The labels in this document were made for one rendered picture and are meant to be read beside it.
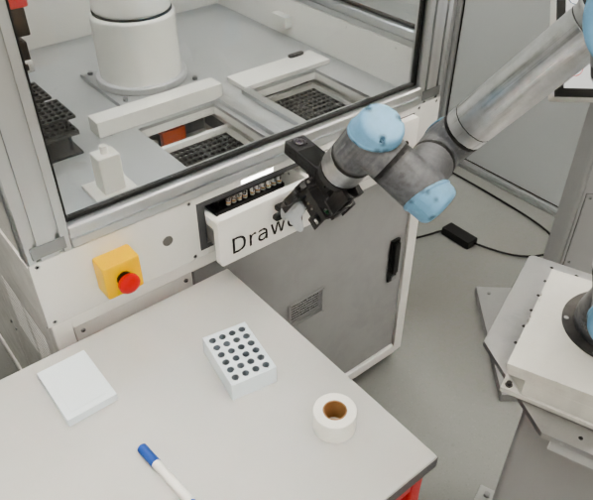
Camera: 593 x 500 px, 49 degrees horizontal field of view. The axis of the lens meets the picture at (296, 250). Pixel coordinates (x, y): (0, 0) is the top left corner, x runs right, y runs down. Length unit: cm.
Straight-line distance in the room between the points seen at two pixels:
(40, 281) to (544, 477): 102
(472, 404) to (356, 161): 129
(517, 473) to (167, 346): 75
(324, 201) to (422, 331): 126
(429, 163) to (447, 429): 120
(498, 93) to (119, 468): 80
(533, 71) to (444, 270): 167
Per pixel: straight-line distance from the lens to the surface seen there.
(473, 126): 106
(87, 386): 118
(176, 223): 126
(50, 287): 121
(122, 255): 120
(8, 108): 104
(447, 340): 232
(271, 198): 128
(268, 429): 109
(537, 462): 142
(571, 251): 213
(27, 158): 108
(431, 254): 266
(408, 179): 99
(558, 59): 99
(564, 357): 118
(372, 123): 97
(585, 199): 203
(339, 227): 161
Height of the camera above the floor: 165
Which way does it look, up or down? 39 degrees down
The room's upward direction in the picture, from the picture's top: straight up
